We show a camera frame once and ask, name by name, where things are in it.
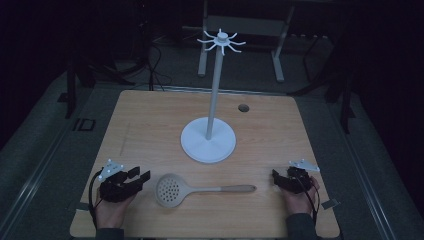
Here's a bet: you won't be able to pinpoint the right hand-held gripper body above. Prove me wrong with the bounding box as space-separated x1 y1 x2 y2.
287 158 321 195

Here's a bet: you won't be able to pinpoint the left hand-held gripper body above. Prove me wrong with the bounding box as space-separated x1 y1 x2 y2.
97 158 141 204

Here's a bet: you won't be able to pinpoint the person's right hand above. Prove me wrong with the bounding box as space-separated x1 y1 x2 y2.
282 175 321 216

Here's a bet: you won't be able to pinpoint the person's left hand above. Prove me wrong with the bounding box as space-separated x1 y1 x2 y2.
94 193 137 231

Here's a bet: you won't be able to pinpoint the beige slotted skimmer spoon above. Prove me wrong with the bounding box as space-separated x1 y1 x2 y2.
154 172 258 209

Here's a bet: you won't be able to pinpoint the white hook stand rack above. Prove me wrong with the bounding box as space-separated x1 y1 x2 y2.
180 28 247 165

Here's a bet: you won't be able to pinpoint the black metal stand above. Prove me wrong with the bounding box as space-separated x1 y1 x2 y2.
324 63 356 135
57 56 88 120

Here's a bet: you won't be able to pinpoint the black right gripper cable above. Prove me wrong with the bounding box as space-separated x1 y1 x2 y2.
298 173 322 225

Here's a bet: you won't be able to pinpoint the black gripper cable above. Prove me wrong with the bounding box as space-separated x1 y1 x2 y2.
298 173 322 225
87 169 103 231

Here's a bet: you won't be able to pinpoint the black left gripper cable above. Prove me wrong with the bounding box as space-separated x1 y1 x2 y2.
87 169 103 231

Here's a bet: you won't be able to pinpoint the black floor cables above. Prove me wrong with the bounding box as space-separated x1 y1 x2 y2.
145 42 174 92

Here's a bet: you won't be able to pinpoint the metal rail strip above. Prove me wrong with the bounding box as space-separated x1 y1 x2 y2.
152 85 278 97

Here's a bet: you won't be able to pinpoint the white metal desk frame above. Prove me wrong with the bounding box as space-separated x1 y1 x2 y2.
197 0 296 83

